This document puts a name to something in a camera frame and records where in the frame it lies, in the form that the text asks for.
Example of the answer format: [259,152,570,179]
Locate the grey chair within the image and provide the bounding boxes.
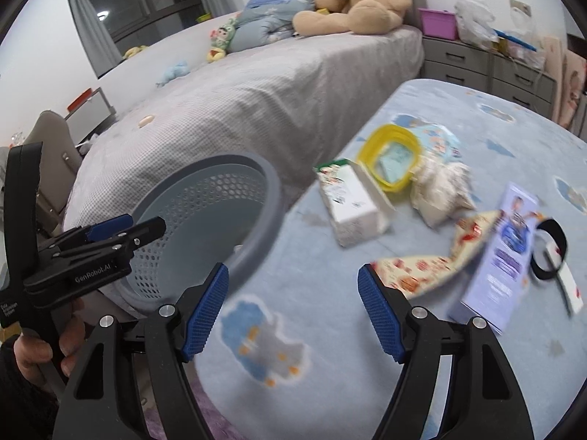
[23,110,86,235]

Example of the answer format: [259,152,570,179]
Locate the pink storage box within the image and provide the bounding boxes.
[417,8,459,40]

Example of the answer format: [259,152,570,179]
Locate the light blue printed table cloth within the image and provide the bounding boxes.
[193,78,587,440]

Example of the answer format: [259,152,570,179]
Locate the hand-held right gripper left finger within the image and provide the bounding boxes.
[57,262,230,440]

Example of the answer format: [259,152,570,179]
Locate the purple cardboard box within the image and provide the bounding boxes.
[447,182,539,334]

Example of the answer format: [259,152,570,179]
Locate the green plush doll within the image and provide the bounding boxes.
[208,18,238,53]

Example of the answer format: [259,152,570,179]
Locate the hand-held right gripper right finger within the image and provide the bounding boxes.
[357,263,535,440]

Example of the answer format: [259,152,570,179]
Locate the black strap with white tag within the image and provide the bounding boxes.
[527,219,585,317]

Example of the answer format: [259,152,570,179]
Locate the folded light blue quilt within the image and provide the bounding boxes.
[227,0,331,53]

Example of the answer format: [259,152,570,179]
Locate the grey perforated plastic basket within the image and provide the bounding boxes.
[98,150,287,319]

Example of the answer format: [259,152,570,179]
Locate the light blue plush toy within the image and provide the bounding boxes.
[156,59,191,87]

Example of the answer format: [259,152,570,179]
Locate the person's left hand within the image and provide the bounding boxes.
[13,297,88,388]

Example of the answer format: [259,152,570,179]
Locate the dark window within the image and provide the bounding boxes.
[78,0,203,43]

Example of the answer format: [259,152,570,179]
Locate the grey drawer dresser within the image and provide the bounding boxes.
[490,48,558,111]

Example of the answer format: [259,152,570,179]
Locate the grey curtain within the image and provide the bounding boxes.
[62,0,124,62]

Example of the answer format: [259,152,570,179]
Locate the grey nightstand with drawers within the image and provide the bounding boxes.
[421,34,496,89]

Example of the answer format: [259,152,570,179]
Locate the clear plastic bag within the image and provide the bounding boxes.
[503,22,547,70]

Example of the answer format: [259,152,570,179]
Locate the white carton box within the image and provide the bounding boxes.
[314,158,395,248]

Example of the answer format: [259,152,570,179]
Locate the yellow plastic ring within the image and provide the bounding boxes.
[357,123,423,192]

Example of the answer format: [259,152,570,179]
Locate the white cabinet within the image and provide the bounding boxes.
[64,87,115,144]

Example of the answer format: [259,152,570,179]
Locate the light blue printed packet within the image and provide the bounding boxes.
[380,124,462,180]

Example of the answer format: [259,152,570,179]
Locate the bed with checked grey sheet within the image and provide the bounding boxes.
[62,0,429,248]

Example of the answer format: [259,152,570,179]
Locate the white plastic bag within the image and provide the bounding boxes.
[454,0,498,50]

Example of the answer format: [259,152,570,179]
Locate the crumpled white wrapper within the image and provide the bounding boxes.
[410,156,478,229]

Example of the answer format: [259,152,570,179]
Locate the pink printed folding panels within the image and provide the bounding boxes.
[541,34,587,135]

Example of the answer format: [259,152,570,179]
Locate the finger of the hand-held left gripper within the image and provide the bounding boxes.
[39,214,135,252]
[50,217,167,264]

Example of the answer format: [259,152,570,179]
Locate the blue stick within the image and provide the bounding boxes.
[493,27,538,52]

